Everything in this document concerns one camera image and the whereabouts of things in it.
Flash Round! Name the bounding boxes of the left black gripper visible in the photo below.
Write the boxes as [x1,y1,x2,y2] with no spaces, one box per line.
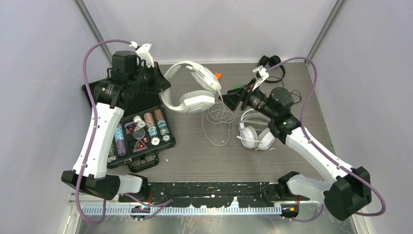
[129,61,170,93]

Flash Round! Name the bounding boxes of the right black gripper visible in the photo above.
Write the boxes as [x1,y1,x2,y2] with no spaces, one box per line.
[219,78,277,120]

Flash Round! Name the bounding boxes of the white round gaming headphones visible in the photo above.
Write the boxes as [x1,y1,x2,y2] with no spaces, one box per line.
[236,109,275,151]

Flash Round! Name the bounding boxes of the white grey angular headphones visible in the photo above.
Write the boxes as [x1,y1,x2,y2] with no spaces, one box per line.
[160,60,222,114]

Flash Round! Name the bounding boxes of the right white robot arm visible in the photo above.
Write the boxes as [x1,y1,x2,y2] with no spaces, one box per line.
[221,85,372,221]

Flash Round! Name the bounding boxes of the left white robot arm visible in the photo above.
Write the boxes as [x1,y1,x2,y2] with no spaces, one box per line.
[61,49,170,202]

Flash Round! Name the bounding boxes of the black small headphones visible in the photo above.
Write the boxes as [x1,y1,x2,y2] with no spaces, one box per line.
[257,55,302,104]

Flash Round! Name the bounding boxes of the black poker chip case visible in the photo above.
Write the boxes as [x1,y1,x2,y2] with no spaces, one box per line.
[77,79,176,173]

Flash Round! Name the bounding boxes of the orange curved plastic piece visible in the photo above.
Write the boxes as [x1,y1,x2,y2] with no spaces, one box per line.
[214,73,221,80]

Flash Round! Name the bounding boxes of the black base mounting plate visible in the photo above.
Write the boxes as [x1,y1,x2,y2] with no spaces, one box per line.
[118,182,309,208]

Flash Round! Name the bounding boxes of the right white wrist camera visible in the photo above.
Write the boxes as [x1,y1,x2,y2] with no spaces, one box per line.
[252,65,269,91]

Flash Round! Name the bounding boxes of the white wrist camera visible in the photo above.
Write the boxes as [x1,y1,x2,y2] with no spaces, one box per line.
[252,65,269,91]
[130,41,154,67]

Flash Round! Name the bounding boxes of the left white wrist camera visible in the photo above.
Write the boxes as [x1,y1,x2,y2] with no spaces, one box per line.
[130,41,154,67]

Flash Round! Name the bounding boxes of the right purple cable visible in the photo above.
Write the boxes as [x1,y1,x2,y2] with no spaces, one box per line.
[266,57,387,217]

